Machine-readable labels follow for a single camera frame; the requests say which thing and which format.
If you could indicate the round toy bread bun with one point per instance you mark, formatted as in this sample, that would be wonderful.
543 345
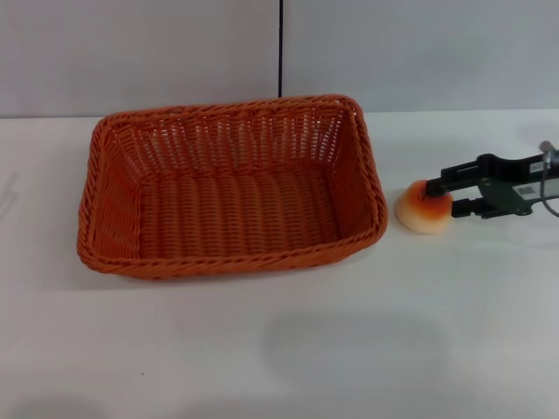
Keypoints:
419 214

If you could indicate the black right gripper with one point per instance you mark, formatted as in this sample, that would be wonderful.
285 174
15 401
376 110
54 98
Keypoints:
508 192

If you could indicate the black vertical wall joint strip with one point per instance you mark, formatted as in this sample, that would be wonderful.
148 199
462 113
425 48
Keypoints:
280 48

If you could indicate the orange woven plastic basket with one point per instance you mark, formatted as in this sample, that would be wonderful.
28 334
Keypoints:
236 205

